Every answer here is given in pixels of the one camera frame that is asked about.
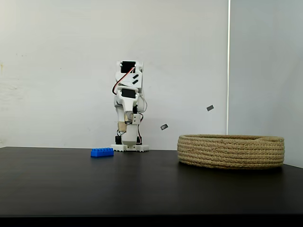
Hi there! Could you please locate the red black servo cable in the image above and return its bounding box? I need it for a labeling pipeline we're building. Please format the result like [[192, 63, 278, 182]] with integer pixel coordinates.
[[111, 67, 136, 96]]

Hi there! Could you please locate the white vertical wall trim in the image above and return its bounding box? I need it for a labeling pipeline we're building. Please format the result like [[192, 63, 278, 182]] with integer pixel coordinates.
[[226, 0, 232, 135]]

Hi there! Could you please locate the woven rope basket tray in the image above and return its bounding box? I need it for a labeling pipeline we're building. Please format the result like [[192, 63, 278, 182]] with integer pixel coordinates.
[[177, 134, 285, 169]]

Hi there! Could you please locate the blue lego block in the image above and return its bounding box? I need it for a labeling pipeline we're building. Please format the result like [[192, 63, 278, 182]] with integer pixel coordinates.
[[90, 147, 115, 158]]

